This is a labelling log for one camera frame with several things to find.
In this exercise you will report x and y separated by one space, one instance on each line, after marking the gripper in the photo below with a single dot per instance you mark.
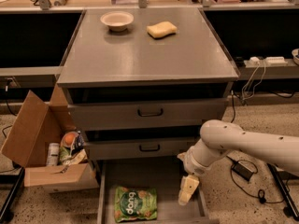
191 164

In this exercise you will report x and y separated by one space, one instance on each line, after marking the green rice chip bag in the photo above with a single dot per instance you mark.
134 204

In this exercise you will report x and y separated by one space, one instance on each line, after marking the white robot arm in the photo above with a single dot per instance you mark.
218 138

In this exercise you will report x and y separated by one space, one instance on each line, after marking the grey bottom drawer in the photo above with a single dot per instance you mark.
163 174

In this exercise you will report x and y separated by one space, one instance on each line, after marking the grey drawer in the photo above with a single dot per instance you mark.
150 114
138 148
163 174

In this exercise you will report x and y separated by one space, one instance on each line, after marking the grey middle drawer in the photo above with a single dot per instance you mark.
138 148

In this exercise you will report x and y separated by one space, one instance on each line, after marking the grey top drawer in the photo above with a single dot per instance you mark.
150 114

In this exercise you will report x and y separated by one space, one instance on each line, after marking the grey drawer cabinet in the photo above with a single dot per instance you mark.
132 66

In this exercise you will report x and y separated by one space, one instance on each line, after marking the black power adapter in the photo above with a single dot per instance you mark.
243 171

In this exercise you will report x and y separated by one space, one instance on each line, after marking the black metal floor bar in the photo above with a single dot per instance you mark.
282 178

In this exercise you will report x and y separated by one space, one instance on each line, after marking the orange snack package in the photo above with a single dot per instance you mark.
72 142

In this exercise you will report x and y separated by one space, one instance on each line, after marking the white spray can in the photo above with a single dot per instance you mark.
53 154

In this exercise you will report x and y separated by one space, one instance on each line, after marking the brown cardboard box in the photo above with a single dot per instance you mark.
37 125

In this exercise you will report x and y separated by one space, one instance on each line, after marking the yellow sponge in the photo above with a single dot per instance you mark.
162 29

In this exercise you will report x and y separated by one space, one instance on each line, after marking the black left floor bar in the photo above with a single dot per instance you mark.
14 183

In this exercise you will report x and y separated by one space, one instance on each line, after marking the white paper bowl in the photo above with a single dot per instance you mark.
117 21

